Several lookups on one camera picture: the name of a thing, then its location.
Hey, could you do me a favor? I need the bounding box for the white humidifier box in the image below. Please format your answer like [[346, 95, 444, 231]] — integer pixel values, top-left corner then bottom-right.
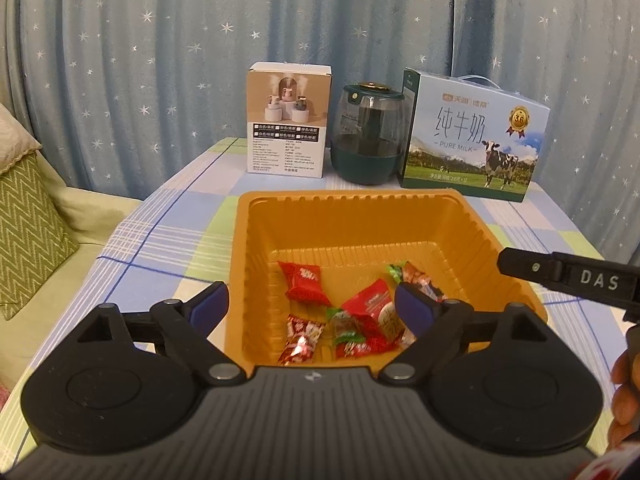
[[245, 61, 334, 180]]

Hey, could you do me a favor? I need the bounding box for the beige cushion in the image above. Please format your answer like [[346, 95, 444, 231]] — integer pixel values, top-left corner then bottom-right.
[[0, 105, 43, 177]]

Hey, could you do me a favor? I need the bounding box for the dark green humidifier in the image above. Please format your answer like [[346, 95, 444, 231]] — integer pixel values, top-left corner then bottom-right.
[[329, 82, 409, 186]]

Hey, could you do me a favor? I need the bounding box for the red white candy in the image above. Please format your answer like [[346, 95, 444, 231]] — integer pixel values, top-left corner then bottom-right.
[[277, 313, 327, 365]]

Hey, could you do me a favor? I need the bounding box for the green red candy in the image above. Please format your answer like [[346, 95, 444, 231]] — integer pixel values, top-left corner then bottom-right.
[[326, 308, 371, 360]]

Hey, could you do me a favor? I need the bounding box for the green zigzag cushion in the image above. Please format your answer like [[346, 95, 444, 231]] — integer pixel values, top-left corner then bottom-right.
[[0, 152, 81, 322]]

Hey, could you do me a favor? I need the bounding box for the green and dark wrapped candy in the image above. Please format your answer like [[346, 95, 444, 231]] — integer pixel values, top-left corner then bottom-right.
[[386, 260, 449, 304]]

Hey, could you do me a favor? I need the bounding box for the large red snack packet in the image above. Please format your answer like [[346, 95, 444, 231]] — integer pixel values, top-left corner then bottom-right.
[[340, 280, 416, 354]]

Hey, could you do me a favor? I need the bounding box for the milk carton box with cow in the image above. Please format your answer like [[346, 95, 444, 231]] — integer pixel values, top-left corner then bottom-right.
[[398, 67, 550, 205]]

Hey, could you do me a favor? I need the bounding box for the blue star curtain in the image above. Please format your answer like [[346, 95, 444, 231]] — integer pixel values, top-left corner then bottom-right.
[[0, 0, 640, 251]]

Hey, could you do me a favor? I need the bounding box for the person's right hand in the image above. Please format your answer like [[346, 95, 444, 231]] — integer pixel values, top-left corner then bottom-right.
[[607, 346, 640, 447]]

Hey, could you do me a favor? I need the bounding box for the light green sofa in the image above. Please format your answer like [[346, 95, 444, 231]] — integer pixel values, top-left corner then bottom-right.
[[0, 105, 144, 391]]

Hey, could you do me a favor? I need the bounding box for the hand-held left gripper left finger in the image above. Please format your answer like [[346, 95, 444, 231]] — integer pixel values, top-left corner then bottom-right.
[[65, 281, 241, 387]]

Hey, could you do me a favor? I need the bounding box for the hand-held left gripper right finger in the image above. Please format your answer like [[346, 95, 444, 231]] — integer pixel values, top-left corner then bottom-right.
[[379, 282, 557, 384]]

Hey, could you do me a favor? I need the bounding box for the orange plastic tray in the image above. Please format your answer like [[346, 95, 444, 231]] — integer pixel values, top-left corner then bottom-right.
[[223, 188, 549, 369]]

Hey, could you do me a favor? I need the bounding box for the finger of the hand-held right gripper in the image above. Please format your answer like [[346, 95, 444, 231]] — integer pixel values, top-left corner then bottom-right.
[[497, 247, 558, 283]]

